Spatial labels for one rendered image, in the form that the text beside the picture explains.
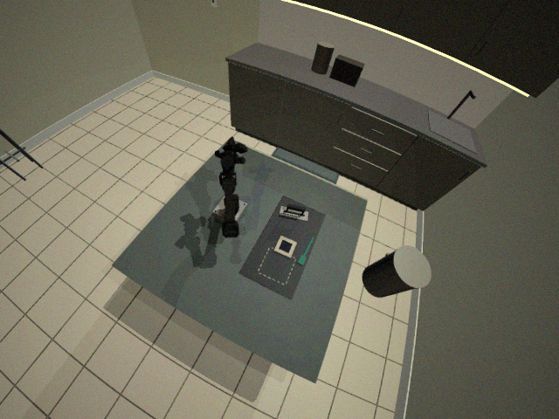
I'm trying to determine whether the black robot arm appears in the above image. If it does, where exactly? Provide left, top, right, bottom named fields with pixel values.
left=219, top=155, right=245, bottom=238

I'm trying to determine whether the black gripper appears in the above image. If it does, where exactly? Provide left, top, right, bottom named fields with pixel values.
left=215, top=137, right=248, bottom=164

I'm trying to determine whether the green flat spatula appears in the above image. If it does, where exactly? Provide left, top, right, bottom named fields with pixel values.
left=297, top=237, right=314, bottom=265

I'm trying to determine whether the beige square tile with black centre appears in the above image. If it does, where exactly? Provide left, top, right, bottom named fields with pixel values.
left=274, top=236, right=297, bottom=258

